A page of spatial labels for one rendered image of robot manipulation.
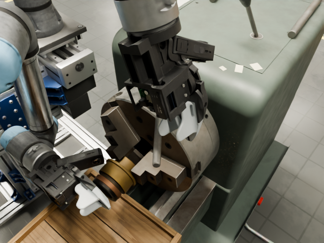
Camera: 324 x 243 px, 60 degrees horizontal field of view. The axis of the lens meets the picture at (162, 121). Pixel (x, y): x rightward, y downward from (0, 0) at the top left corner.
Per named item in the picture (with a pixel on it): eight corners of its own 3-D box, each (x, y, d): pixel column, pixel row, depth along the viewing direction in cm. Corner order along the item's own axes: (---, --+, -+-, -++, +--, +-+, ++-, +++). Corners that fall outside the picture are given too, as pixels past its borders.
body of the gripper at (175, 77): (135, 114, 43) (106, 40, 36) (168, 86, 48) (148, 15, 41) (173, 126, 38) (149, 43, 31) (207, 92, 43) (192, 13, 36)
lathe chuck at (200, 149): (123, 131, 96) (120, 59, 72) (199, 186, 86) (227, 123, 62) (104, 148, 91) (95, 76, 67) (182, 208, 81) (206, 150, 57)
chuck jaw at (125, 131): (139, 132, 77) (115, 96, 73) (150, 132, 73) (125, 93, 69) (110, 159, 71) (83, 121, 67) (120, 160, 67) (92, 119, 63)
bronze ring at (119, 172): (111, 144, 69) (85, 172, 65) (141, 163, 65) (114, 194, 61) (118, 162, 76) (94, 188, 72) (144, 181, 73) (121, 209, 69)
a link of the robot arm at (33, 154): (51, 155, 78) (42, 136, 72) (62, 163, 76) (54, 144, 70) (28, 173, 74) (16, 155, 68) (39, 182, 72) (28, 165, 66)
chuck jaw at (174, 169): (158, 140, 72) (197, 158, 66) (160, 152, 76) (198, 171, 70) (129, 168, 67) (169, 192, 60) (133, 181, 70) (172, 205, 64)
